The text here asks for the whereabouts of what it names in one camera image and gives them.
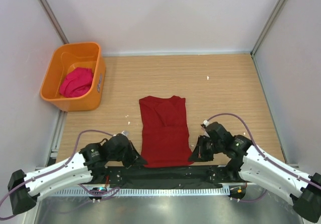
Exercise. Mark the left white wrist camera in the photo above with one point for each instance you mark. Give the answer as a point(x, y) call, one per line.
point(125, 133)

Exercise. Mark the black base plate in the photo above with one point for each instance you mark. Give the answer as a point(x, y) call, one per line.
point(184, 177)

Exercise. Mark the slotted cable duct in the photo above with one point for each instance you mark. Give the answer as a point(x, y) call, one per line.
point(80, 192)

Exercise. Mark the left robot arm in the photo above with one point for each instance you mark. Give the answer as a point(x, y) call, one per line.
point(85, 167)

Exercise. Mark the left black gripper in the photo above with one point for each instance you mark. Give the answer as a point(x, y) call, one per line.
point(135, 158)

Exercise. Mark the aluminium rail frame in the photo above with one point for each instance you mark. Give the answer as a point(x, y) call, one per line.
point(262, 168)

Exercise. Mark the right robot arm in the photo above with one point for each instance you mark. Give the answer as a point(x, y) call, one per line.
point(250, 163)

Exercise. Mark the pink t-shirt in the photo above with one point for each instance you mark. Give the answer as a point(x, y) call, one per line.
point(76, 83)

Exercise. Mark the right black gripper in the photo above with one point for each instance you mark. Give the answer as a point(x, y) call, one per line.
point(199, 154)

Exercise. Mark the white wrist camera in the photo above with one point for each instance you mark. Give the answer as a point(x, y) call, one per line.
point(204, 126)
point(125, 133)

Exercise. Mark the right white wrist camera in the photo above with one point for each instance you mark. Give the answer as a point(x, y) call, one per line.
point(204, 126)

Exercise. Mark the dark red t-shirt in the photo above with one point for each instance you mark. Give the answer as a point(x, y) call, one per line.
point(165, 133)

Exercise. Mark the orange plastic bin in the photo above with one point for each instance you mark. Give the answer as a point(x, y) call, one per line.
point(65, 60)

